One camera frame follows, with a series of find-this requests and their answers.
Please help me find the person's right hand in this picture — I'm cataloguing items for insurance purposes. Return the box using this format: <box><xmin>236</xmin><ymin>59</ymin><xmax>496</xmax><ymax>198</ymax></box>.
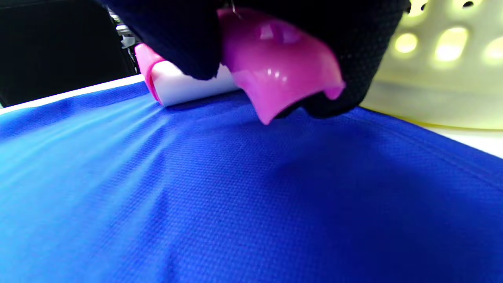
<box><xmin>94</xmin><ymin>0</ymin><xmax>411</xmax><ymax>118</ymax></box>

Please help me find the pink lint roller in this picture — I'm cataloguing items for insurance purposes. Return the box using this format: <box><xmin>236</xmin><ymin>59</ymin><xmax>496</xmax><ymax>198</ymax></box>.
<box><xmin>134</xmin><ymin>8</ymin><xmax>346</xmax><ymax>125</ymax></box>

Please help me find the blue t-shirt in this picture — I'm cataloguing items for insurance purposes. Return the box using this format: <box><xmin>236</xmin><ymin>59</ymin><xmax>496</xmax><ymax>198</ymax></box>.
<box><xmin>0</xmin><ymin>81</ymin><xmax>503</xmax><ymax>283</ymax></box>

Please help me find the yellow perforated plastic basket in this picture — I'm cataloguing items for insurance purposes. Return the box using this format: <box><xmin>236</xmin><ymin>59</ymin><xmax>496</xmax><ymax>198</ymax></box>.
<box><xmin>360</xmin><ymin>0</ymin><xmax>503</xmax><ymax>130</ymax></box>

